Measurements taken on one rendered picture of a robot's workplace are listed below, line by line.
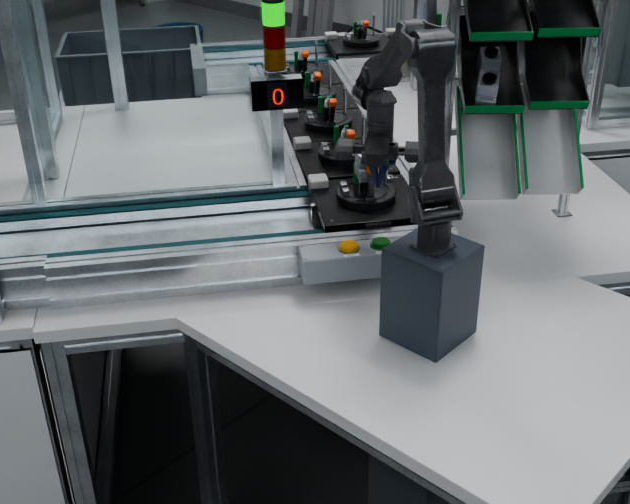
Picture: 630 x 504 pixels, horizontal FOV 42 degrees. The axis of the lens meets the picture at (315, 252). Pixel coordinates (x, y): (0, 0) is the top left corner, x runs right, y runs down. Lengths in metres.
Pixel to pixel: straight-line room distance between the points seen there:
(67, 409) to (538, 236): 1.17
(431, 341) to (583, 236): 0.66
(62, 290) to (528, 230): 1.11
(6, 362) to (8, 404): 0.11
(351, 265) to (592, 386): 0.53
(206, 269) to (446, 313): 0.54
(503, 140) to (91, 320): 1.01
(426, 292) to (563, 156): 0.64
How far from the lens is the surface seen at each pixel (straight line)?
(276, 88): 1.90
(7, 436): 1.97
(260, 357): 1.59
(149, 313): 1.75
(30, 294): 1.82
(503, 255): 1.96
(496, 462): 1.40
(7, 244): 2.00
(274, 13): 1.86
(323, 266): 1.71
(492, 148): 1.96
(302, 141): 2.22
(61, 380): 1.85
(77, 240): 1.96
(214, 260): 1.75
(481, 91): 1.84
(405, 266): 1.52
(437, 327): 1.53
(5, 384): 1.88
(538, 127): 2.03
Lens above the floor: 1.81
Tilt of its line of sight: 29 degrees down
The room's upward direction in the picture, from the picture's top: 1 degrees counter-clockwise
